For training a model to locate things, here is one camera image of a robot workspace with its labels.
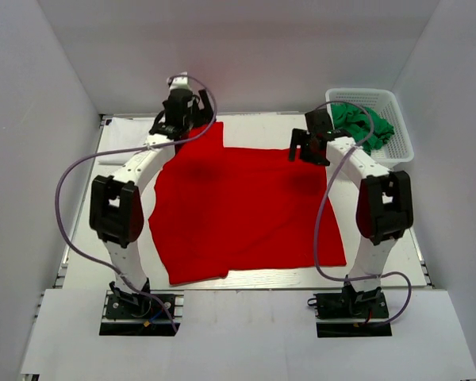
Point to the folded white t shirt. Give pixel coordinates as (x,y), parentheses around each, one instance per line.
(123,133)

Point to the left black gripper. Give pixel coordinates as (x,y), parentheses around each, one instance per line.
(205,114)

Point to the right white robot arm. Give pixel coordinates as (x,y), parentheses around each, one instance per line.
(384,208)

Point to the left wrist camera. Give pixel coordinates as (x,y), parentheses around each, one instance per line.
(179,82)

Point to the green t shirt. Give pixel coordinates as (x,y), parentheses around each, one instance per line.
(356,122)

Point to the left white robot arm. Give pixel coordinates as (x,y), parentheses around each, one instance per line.
(116,211)

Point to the red t shirt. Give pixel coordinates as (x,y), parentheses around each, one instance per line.
(220,209)

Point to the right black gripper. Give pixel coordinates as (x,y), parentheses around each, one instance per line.
(299,137)

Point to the white plastic basket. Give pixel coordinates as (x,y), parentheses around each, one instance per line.
(399,149)

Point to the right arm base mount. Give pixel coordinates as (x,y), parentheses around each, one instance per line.
(337,318)

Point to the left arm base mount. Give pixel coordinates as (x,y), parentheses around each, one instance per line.
(149,319)

